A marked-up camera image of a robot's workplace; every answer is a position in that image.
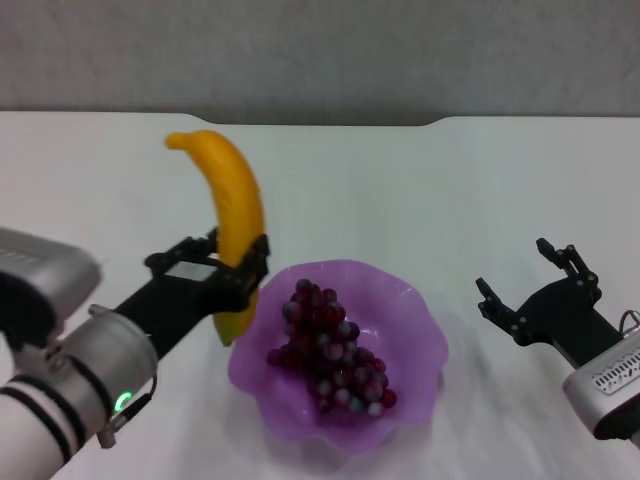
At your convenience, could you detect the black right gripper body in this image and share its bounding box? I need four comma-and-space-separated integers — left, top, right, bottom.
514, 276, 627, 369

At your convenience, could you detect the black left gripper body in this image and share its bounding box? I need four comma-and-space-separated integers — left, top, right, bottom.
115, 258, 250, 360

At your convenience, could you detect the yellow banana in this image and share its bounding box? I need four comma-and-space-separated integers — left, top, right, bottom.
165, 128, 266, 348

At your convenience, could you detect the dark red grape bunch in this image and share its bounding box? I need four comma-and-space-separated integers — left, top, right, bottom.
266, 278, 399, 418

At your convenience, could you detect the purple wavy plastic bowl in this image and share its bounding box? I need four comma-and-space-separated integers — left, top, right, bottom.
227, 258, 449, 456

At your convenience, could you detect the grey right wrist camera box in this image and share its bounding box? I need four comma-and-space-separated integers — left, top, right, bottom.
561, 331, 640, 442

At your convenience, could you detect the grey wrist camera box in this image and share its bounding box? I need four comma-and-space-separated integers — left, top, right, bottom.
561, 331, 640, 442
0, 227, 104, 351

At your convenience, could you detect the left arm wrist cable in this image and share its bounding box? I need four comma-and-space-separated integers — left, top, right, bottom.
96, 369, 159, 450

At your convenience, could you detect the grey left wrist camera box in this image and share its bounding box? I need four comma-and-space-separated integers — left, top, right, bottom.
0, 227, 104, 351

